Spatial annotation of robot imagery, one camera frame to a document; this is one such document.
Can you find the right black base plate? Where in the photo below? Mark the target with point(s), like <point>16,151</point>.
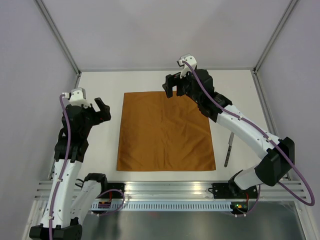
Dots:
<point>222,190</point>

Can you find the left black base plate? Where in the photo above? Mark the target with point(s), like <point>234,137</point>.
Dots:
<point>115,194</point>

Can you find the brown cloth napkin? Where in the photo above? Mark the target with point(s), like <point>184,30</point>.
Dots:
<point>160,134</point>

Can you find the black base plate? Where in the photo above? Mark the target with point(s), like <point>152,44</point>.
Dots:
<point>115,194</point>
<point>222,190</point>

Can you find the white slotted cable duct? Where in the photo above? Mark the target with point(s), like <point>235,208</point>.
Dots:
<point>177,206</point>

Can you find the aluminium frame post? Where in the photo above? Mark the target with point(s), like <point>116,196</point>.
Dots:
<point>57,35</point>
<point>275,34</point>

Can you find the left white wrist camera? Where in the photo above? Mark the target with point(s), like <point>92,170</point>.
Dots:
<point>77,97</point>

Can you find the right aluminium frame post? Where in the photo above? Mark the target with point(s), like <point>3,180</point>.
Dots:
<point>275,34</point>

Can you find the silver table knife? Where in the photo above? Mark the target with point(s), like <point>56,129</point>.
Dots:
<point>230,143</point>

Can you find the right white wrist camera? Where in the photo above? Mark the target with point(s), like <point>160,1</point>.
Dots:
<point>186,62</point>

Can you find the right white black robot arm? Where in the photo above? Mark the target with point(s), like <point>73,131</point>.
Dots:
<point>276,155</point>

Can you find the aluminium front rail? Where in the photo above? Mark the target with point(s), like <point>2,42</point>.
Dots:
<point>188,191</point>

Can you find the left aluminium frame post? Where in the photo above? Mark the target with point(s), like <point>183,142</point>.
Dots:
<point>57,35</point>

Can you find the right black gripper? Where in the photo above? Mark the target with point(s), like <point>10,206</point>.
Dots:
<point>170,80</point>

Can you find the rear aluminium frame bar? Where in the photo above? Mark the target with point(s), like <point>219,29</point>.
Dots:
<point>177,69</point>

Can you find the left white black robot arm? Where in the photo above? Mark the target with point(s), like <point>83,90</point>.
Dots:
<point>64,215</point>

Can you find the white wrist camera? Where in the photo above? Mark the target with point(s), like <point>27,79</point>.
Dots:
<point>77,97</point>
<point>186,62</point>

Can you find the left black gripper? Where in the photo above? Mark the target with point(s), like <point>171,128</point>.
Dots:
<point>100,116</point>

